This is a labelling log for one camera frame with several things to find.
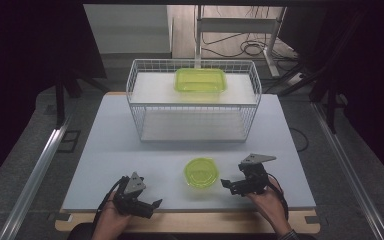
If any black metal stand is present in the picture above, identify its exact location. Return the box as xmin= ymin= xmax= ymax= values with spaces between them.
xmin=263 ymin=46 xmax=351 ymax=135
xmin=53 ymin=64 xmax=109 ymax=130

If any green rectangular plastic container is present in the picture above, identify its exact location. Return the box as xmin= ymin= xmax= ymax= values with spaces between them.
xmin=173 ymin=67 xmax=228 ymax=94

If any tangle of black floor cables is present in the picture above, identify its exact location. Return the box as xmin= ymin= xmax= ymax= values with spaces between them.
xmin=201 ymin=5 xmax=299 ymax=62

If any black looped floor cable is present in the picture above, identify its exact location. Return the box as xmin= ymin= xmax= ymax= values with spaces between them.
xmin=288 ymin=126 xmax=311 ymax=154

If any dark curtain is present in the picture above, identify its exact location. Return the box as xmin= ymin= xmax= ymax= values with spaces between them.
xmin=0 ymin=0 xmax=108 ymax=196
xmin=278 ymin=0 xmax=384 ymax=193

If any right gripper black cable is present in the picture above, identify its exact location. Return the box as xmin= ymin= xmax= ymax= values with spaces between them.
xmin=266 ymin=172 xmax=290 ymax=222

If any black floor bracket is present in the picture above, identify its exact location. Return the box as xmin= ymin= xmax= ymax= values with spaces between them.
xmin=56 ymin=129 xmax=82 ymax=154

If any white cabinet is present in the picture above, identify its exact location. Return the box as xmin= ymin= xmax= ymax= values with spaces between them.
xmin=83 ymin=3 xmax=173 ymax=60

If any white metal desk frame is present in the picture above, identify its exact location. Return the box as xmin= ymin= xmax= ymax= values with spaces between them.
xmin=193 ymin=4 xmax=288 ymax=78

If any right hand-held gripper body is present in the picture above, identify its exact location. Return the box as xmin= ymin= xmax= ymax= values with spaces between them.
xmin=237 ymin=153 xmax=277 ymax=197

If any person's right hand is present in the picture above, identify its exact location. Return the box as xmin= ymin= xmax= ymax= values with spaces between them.
xmin=245 ymin=175 xmax=287 ymax=229

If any white wire shelf rack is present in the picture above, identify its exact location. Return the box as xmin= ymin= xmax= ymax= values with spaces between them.
xmin=125 ymin=58 xmax=263 ymax=144

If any person's left hand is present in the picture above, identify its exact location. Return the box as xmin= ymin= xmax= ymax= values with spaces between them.
xmin=93 ymin=191 xmax=134 ymax=235

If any green round plastic bowl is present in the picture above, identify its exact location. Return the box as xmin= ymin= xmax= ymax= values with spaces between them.
xmin=183 ymin=157 xmax=221 ymax=190

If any aluminium rail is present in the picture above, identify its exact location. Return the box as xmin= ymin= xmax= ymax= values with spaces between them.
xmin=0 ymin=113 xmax=74 ymax=240
xmin=310 ymin=100 xmax=384 ymax=240

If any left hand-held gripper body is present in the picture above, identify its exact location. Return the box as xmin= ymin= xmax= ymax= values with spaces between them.
xmin=112 ymin=171 xmax=149 ymax=218

